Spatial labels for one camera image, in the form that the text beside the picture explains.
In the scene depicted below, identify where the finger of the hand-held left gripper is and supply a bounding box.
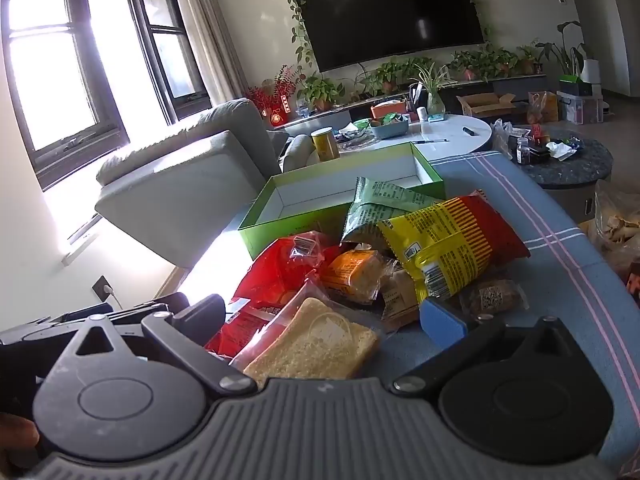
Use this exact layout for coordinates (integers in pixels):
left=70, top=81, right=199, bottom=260
left=114, top=292, right=192, bottom=319

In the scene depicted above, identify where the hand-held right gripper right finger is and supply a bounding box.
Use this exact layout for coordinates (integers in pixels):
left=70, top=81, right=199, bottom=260
left=392, top=297, right=601, bottom=395

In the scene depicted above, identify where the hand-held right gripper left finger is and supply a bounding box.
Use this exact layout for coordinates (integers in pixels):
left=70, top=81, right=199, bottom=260
left=60, top=294, right=258, bottom=397

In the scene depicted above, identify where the red bag with white label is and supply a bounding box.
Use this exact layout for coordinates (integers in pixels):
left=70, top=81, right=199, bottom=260
left=204, top=297, right=286, bottom=361

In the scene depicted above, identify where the brown pastry packet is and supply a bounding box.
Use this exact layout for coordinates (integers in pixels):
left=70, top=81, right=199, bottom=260
left=378, top=260, right=428, bottom=333

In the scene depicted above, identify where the brown nut snack packet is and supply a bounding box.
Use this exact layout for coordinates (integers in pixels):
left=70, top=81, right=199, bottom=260
left=459, top=280, right=531, bottom=318

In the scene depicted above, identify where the yellow and red chip bag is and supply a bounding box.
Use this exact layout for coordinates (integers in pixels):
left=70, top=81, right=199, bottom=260
left=377, top=189, right=532, bottom=301

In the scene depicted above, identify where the red bag with clear window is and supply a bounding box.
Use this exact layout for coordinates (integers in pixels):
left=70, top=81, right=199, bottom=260
left=234, top=232, right=346, bottom=311

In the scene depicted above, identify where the orange cake packet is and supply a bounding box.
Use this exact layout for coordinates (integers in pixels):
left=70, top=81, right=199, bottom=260
left=319, top=247, right=397, bottom=306

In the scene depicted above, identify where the sliced bread packet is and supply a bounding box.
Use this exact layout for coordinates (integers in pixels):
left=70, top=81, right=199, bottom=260
left=229, top=280, right=382, bottom=381

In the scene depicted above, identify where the green cardboard box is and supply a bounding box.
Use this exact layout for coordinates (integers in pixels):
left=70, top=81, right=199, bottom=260
left=237, top=141, right=446, bottom=261

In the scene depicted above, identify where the green snack packet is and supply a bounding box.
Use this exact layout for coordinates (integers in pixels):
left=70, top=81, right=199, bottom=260
left=341, top=176, right=443, bottom=245

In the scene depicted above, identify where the person's left hand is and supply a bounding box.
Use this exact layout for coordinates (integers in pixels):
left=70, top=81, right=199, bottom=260
left=0, top=415, right=40, bottom=463

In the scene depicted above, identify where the grey sofa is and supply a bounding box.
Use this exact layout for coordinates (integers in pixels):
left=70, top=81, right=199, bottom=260
left=95, top=97, right=316, bottom=269

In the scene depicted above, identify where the round white table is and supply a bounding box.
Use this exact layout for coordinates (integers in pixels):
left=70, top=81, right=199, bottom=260
left=305, top=112, right=494, bottom=167

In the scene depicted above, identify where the clear bag of pastries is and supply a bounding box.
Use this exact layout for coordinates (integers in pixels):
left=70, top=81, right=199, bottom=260
left=586, top=179, right=640, bottom=281

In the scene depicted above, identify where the blue plastic basket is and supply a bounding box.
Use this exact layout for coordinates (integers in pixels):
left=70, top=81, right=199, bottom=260
left=370, top=117, right=410, bottom=140

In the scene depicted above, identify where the clear plastic bag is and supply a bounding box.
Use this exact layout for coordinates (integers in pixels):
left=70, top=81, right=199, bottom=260
left=492, top=119, right=527, bottom=152

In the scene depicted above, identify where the dark round stone table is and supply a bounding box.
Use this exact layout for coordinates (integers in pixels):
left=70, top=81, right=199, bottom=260
left=509, top=132, right=614, bottom=221

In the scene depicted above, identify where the crumpled white tissue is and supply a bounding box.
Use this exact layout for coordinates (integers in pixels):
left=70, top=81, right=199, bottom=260
left=546, top=141, right=577, bottom=161

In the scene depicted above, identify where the yellow can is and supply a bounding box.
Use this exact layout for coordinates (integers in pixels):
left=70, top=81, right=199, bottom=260
left=311, top=127, right=341, bottom=162

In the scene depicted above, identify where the open cardboard box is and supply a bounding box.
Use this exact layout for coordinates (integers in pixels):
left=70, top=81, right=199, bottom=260
left=456, top=92, right=527, bottom=121

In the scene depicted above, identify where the spider plant in glass vase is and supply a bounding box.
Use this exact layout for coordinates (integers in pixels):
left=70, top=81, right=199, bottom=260
left=410, top=62, right=454, bottom=116

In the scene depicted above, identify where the red flower decoration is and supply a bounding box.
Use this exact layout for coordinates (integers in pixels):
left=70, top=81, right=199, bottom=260
left=248, top=65, right=304, bottom=127

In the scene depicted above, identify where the orange plastic bag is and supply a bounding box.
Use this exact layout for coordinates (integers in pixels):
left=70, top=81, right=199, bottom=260
left=527, top=91, right=560, bottom=124

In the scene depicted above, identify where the dark framed window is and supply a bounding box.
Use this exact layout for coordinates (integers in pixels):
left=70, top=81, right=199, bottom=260
left=0, top=0, right=213, bottom=192

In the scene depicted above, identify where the green potted plant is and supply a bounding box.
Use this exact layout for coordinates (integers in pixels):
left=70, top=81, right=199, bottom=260
left=450, top=50, right=483, bottom=82
left=517, top=45, right=544, bottom=75
left=299, top=74, right=346, bottom=112
left=360, top=59, right=432, bottom=96
left=480, top=46, right=521, bottom=78

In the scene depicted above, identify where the clear storage bin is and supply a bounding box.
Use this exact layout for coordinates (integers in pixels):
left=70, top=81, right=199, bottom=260
left=556, top=91, right=604, bottom=125

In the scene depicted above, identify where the beige curtain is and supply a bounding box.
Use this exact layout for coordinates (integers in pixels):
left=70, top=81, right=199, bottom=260
left=167, top=0, right=251, bottom=111

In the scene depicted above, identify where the green and black box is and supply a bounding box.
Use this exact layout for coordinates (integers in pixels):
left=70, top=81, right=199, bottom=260
left=559, top=74, right=594, bottom=96

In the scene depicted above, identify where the tall plant in white pot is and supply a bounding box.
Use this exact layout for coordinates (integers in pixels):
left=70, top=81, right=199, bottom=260
left=537, top=21, right=602, bottom=84

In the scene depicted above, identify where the trailing ivy vine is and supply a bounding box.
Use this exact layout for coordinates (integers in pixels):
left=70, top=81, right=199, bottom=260
left=281, top=0, right=319, bottom=69

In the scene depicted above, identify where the wall socket with plug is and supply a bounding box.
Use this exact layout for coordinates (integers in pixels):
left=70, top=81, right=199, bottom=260
left=92, top=275, right=120, bottom=307

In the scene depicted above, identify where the black wall television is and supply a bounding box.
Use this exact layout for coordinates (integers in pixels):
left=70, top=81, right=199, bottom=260
left=299, top=0, right=487, bottom=74

